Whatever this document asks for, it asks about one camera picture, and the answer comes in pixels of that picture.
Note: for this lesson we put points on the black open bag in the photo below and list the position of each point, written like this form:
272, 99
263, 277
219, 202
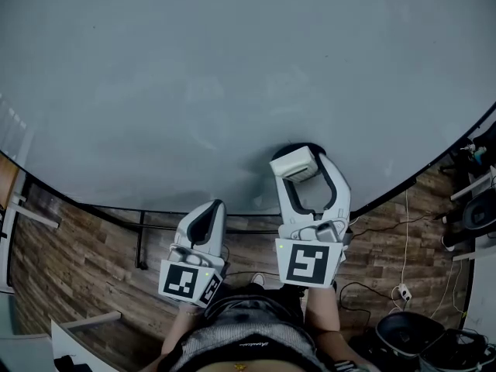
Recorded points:
457, 351

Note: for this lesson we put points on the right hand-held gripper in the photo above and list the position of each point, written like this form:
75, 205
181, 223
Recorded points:
306, 262

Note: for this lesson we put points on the grey metal bar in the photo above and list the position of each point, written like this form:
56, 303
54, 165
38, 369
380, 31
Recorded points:
93, 319

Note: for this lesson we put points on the black office chair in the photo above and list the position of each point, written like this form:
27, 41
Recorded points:
480, 145

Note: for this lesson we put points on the wooden table with white legs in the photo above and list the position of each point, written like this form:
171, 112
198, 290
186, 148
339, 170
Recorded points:
7, 180

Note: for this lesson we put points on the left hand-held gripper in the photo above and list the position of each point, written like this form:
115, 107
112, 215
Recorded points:
182, 281

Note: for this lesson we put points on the large white board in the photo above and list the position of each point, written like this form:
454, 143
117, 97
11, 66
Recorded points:
193, 91

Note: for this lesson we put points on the person's left forearm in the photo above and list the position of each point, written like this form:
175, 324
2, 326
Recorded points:
180, 324

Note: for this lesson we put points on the person's white shoe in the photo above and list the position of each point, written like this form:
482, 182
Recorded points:
259, 279

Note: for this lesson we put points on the person's right forearm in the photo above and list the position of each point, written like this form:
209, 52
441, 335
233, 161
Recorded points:
321, 308

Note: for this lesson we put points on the person's torso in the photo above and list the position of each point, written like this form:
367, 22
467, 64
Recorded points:
248, 331

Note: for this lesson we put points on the white power strip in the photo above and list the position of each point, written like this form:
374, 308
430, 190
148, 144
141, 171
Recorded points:
402, 292

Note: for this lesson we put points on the grey glass desk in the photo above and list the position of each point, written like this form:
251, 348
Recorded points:
19, 351

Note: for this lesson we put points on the white eraser block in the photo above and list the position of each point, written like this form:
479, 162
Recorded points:
294, 163

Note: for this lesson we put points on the white desk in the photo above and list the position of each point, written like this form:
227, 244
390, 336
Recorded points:
480, 277
470, 186

